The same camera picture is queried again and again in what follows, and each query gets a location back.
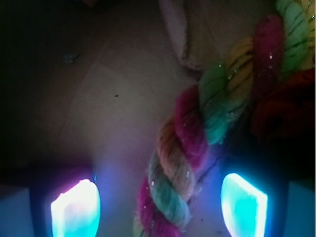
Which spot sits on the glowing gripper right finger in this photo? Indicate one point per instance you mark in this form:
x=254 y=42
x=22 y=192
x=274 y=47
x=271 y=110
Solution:
x=253 y=200

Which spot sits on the brown paper bag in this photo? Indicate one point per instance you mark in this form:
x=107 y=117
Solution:
x=153 y=96

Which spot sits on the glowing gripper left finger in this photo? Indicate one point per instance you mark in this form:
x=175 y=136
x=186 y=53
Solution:
x=65 y=202

